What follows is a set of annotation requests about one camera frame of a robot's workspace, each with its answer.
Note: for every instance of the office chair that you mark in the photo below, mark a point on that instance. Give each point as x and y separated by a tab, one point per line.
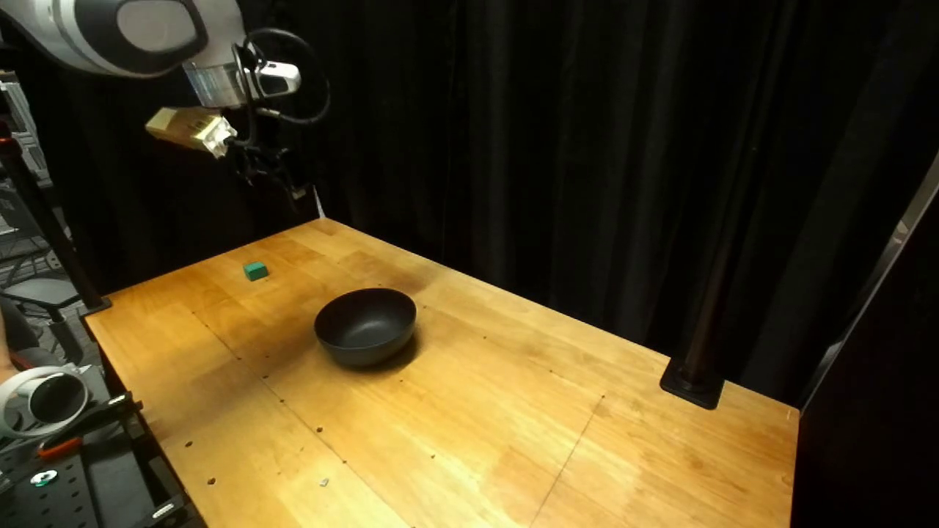
40	297

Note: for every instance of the black curtain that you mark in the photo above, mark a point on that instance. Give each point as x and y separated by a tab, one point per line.
557	147

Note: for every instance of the black clamp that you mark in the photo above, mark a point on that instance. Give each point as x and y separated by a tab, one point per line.
99	414

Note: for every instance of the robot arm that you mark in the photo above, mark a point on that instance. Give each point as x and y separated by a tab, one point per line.
88	29

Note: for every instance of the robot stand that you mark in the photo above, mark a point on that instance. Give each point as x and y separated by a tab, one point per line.
88	484

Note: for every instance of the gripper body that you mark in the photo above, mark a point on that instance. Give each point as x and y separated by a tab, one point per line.
257	158

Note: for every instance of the hand controller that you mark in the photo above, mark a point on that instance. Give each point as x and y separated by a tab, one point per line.
44	400

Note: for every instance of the dark panel with metal frame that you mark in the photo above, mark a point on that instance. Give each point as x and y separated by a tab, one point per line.
873	381

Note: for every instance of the black bowl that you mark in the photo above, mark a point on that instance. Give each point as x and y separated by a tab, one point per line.
364	330

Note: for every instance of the green block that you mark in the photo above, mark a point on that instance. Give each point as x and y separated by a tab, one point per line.
255	271

